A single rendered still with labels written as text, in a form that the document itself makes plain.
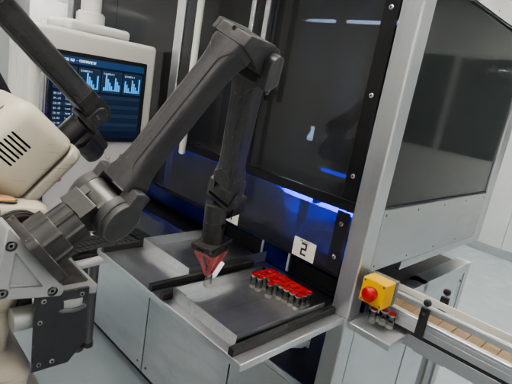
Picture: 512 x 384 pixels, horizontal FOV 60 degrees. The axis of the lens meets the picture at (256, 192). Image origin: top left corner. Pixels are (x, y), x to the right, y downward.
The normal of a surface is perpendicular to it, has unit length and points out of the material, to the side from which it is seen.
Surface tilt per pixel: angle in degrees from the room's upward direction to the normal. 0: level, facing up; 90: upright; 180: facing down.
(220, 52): 68
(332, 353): 90
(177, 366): 90
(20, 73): 90
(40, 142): 90
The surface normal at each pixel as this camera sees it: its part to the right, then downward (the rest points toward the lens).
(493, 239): -0.70, 0.05
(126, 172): -0.27, -0.22
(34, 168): 0.67, 0.29
